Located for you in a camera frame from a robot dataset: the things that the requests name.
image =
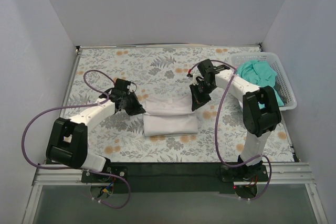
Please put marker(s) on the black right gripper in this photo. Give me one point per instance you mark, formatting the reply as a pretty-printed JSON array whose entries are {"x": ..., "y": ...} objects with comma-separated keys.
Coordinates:
[{"x": 199, "y": 91}]

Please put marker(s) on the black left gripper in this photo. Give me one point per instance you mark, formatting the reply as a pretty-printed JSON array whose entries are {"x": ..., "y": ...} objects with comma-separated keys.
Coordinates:
[{"x": 130, "y": 102}]

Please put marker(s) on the white t shirt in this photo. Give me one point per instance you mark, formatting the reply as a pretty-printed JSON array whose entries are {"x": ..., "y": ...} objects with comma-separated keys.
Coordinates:
[{"x": 170, "y": 116}]

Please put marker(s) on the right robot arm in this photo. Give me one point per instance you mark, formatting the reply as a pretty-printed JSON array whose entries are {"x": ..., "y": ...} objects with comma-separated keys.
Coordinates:
[{"x": 261, "y": 112}]

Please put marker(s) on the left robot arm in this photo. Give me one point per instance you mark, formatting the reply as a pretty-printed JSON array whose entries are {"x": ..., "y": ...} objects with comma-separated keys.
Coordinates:
[{"x": 68, "y": 142}]

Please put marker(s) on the teal t shirt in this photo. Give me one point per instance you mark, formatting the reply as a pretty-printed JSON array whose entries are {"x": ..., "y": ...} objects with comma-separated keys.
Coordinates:
[{"x": 261, "y": 74}]

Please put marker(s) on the white plastic laundry basket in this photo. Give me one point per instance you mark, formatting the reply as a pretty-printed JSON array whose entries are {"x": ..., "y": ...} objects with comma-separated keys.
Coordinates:
[{"x": 282, "y": 79}]

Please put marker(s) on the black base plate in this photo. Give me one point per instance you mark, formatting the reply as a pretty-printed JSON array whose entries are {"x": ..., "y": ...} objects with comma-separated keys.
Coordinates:
[{"x": 183, "y": 177}]

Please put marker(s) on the aluminium frame rail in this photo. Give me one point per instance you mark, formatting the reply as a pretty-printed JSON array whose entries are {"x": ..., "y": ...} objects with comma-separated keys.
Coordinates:
[{"x": 282, "y": 173}]

